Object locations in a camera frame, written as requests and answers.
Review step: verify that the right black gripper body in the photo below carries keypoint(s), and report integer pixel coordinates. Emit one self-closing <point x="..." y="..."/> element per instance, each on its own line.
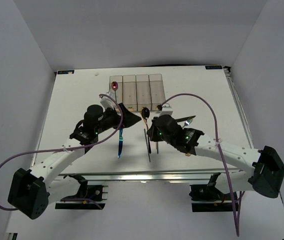
<point x="156" y="135"/>

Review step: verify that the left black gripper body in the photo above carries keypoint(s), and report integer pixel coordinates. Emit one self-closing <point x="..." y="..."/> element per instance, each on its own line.
<point x="110" y="119"/>

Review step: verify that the right blue corner sticker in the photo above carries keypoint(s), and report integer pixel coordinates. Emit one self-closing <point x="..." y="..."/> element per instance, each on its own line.
<point x="213" y="67"/>

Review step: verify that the blue knife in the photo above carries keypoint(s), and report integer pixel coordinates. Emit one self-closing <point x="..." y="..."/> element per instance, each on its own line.
<point x="120" y="143"/>

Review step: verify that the blue chopstick left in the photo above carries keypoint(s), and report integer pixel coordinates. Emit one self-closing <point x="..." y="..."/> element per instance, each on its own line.
<point x="147" y="145"/>

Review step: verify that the rainbow spoon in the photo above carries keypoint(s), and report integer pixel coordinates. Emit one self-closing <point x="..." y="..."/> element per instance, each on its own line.
<point x="114" y="87"/>

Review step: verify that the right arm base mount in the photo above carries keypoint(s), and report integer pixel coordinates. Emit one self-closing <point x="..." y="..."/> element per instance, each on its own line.
<point x="206" y="198"/>

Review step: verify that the rainbow fork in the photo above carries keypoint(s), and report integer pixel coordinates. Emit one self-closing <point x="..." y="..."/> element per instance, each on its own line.
<point x="187" y="122"/>

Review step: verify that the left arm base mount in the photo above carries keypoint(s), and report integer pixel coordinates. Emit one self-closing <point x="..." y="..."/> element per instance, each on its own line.
<point x="87" y="197"/>

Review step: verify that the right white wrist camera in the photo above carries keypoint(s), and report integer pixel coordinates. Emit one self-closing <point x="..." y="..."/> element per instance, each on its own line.
<point x="165" y="109"/>

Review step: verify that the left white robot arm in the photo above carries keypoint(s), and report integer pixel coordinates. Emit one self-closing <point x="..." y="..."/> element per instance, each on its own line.
<point x="34" y="189"/>

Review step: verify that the black knife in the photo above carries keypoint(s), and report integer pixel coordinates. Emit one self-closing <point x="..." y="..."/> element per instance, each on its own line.
<point x="183" y="119"/>

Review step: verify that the black spoon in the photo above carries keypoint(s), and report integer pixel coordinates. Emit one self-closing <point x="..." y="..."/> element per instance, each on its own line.
<point x="145" y="114"/>

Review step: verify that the clear container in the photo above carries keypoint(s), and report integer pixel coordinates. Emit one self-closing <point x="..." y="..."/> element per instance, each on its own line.
<point x="119" y="80"/>
<point x="157" y="90"/>
<point x="143" y="91"/>
<point x="130" y="92"/>

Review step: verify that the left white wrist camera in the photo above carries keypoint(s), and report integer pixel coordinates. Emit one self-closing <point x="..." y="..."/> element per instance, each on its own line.
<point x="106" y="102"/>

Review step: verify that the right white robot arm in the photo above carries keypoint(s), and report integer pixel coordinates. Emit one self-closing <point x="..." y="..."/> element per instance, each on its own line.
<point x="260" y="170"/>

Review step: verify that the left blue corner sticker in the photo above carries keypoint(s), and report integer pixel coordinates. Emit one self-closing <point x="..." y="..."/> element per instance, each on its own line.
<point x="65" y="72"/>

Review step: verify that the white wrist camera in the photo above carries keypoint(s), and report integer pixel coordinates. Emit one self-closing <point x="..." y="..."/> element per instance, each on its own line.
<point x="165" y="109"/>
<point x="106" y="102"/>

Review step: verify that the blue corner sticker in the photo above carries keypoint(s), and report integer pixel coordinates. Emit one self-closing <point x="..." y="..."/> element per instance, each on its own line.
<point x="213" y="67"/>
<point x="65" y="72"/>

